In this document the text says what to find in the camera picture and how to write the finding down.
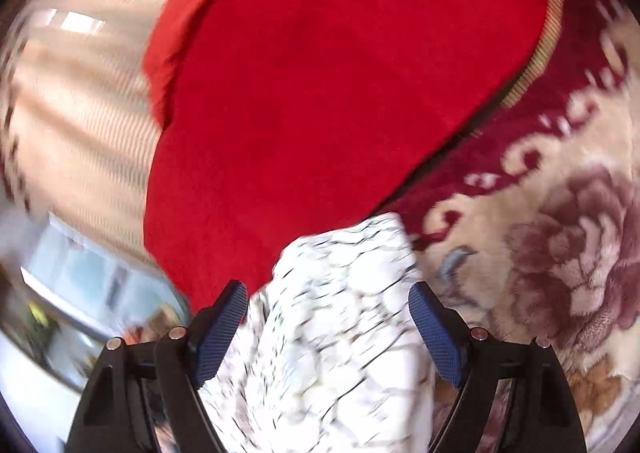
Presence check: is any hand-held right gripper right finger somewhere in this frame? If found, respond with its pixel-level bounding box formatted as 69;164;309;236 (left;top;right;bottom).
407;281;588;453

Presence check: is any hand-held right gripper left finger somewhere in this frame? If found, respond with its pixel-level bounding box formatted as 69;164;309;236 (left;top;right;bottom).
65;279;248;453

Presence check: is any white black crackle-print coat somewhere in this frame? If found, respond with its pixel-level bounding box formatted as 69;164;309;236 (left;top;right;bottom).
197;212;438;453

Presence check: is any floral red beige blanket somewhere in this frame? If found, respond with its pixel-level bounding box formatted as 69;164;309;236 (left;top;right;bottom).
385;0;640;453

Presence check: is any wooden display shelf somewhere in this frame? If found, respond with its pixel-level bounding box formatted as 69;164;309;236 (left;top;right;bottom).
0;253;106;394

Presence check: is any red sofa blanket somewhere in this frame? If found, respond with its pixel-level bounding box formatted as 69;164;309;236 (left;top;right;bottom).
142;0;556;304

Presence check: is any beige dotted curtain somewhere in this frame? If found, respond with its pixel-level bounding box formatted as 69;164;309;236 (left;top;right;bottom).
0;0;261;284

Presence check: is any red pillow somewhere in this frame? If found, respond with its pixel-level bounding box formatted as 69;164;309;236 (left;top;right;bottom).
142;0;221;129

